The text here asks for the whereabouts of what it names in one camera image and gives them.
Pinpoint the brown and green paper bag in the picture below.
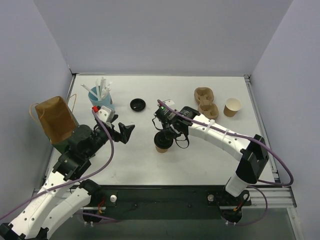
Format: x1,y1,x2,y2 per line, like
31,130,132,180
29,96,79,154

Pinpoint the purple cable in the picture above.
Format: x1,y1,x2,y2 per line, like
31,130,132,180
0,109,116,222
157,99,295,187

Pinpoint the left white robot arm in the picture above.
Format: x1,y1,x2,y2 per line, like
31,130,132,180
0,118,135,240

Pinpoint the blue straw holder cup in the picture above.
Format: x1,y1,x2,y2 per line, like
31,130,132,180
88,87,115,110

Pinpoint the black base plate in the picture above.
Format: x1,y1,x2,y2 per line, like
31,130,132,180
80,185,252,223

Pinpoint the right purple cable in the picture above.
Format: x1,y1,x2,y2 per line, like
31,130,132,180
157,99,295,187

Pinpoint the aluminium frame rail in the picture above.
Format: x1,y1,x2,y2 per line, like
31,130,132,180
243,73,298,208

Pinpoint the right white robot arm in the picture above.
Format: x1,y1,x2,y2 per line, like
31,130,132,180
154,105,269,204

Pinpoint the white wrapped straw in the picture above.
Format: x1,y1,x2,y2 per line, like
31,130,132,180
95,79,101,100
80,84,96,95
104,81,113,97
99,77,106,99

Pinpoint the brown pulp cup carrier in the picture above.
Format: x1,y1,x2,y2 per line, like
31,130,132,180
194,87,219,120

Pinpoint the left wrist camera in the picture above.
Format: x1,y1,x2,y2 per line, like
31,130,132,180
92,105,115,128

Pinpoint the brown paper coffee cup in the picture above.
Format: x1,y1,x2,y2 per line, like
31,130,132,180
155,144,171,153

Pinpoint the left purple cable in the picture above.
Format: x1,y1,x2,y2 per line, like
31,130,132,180
0,109,116,222

